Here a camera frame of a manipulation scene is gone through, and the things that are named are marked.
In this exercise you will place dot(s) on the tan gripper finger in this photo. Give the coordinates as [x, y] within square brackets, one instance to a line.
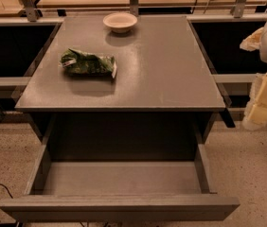
[252, 42]

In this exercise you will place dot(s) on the metal frame post right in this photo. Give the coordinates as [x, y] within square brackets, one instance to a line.
[238, 9]

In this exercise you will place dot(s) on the grey top drawer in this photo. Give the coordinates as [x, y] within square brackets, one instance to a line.
[121, 167]

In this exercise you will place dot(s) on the white bowl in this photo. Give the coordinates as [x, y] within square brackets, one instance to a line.
[120, 22]

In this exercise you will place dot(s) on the metal frame post left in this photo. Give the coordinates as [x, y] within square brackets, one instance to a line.
[30, 9]

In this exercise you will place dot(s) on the grey drawer cabinet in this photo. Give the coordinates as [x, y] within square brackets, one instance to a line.
[157, 107]

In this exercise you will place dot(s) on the green chip bag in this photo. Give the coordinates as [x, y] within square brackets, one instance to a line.
[76, 62]

